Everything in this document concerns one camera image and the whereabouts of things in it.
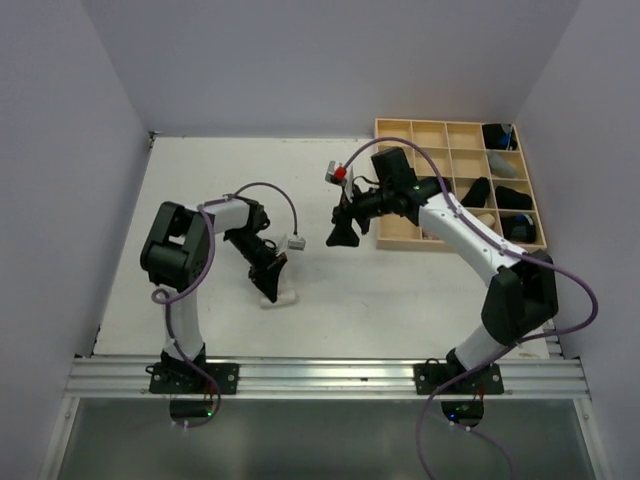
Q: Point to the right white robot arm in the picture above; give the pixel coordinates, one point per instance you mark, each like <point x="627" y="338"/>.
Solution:
<point x="521" y="290"/>

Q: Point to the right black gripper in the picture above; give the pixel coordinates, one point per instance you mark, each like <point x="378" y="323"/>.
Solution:
<point x="343" y="233"/>

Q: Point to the black blue rolled underwear bottom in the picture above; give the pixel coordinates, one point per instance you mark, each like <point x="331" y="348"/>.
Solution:
<point x="520" y="228"/>

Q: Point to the black blue rolled underwear top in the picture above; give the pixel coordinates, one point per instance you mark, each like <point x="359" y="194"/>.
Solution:
<point x="499" y="136"/>

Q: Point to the white pink-trimmed underwear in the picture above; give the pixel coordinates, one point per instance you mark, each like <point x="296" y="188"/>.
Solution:
<point x="285" y="297"/>

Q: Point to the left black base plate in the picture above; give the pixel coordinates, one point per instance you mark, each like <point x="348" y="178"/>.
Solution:
<point x="187" y="381"/>

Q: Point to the pink rolled underwear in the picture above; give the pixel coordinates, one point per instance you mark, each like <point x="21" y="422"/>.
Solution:
<point x="429" y="235"/>

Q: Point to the black blue rolled underwear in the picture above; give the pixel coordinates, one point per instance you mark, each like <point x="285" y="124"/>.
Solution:
<point x="499" y="136"/>
<point x="520" y="228"/>

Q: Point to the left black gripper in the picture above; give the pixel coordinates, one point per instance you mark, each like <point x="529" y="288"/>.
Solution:
<point x="265" y="275"/>

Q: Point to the beige rolled underwear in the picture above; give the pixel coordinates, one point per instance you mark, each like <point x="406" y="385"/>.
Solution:
<point x="488" y="220"/>

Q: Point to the black rolled underwear right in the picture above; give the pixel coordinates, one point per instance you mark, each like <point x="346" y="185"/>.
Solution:
<point x="510" y="199"/>

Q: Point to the aluminium mounting rail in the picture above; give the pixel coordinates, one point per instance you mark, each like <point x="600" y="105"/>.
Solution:
<point x="124" y="377"/>

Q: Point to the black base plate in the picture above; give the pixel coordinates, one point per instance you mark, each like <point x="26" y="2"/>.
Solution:
<point x="435" y="376"/>
<point x="187" y="381"/>

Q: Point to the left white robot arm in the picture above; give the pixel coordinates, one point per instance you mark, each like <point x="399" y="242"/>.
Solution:
<point x="178" y="254"/>

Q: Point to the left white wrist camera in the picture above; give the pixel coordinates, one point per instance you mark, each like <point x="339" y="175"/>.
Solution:
<point x="296" y="243"/>

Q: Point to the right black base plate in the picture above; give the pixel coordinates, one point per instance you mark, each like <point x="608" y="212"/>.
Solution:
<point x="435" y="376"/>

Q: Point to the grey rolled underwear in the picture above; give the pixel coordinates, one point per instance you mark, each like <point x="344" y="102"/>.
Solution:
<point x="500" y="167"/>

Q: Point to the wooden compartment organizer box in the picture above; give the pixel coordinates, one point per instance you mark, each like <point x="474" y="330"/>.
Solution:
<point x="458" y="152"/>

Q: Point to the black rolled underwear middle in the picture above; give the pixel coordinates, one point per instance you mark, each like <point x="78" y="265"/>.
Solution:
<point x="478" y="193"/>

